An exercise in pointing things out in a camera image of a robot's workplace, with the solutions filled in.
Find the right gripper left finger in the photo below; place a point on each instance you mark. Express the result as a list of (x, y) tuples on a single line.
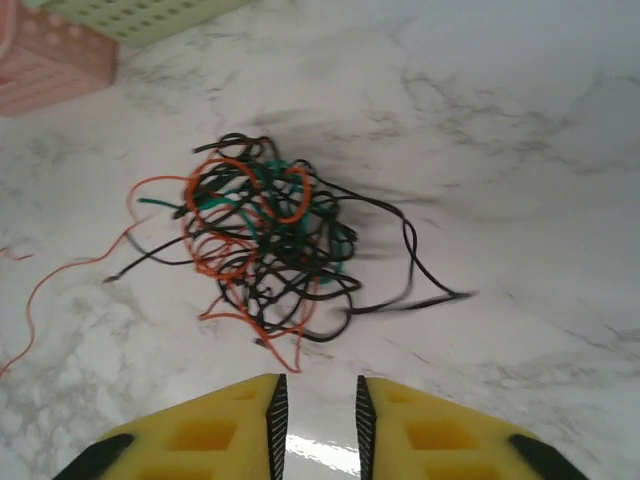
[(200, 440)]

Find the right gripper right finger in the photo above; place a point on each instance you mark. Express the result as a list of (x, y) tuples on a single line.
[(440, 440)]

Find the pink plastic basket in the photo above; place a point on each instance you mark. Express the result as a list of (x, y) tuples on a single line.
[(45, 65)]

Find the green plastic basket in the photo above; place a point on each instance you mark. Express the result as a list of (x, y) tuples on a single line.
[(150, 20)]

